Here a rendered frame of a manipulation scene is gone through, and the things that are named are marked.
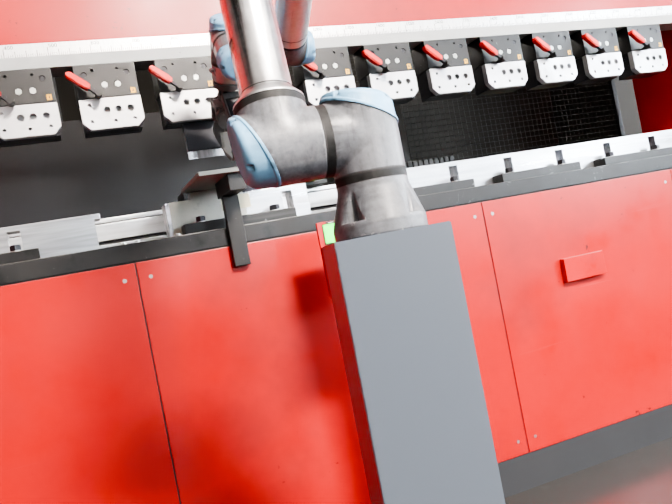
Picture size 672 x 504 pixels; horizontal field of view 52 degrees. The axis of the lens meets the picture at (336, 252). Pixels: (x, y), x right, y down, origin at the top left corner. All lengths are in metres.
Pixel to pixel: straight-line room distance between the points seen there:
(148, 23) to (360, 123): 0.99
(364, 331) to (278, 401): 0.78
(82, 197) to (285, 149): 1.39
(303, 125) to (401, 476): 0.54
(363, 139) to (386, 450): 0.46
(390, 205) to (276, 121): 0.21
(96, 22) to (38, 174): 0.63
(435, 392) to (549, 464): 1.16
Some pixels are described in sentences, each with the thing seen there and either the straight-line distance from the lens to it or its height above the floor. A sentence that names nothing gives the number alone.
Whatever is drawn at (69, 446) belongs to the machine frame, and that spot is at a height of 0.45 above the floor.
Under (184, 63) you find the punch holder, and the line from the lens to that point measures 1.92.
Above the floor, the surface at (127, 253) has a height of 0.85.
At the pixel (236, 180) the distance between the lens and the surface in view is 1.64.
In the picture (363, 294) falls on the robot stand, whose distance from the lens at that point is 1.02.
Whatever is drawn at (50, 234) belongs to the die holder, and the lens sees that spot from 1.81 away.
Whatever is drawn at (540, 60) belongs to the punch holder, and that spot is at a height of 1.25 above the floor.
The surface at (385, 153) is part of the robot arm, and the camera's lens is 1.07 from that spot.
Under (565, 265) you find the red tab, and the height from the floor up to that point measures 0.60.
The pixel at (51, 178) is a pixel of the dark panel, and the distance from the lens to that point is 2.37.
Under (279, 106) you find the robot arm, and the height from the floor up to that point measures 0.99.
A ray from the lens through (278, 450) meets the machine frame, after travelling 1.79.
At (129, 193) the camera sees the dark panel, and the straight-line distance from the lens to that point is 2.37.
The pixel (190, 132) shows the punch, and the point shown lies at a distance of 1.90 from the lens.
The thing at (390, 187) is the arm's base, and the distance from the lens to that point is 1.06.
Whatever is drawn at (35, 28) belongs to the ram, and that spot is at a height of 1.44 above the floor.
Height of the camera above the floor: 0.75
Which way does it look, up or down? level
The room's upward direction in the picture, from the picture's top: 11 degrees counter-clockwise
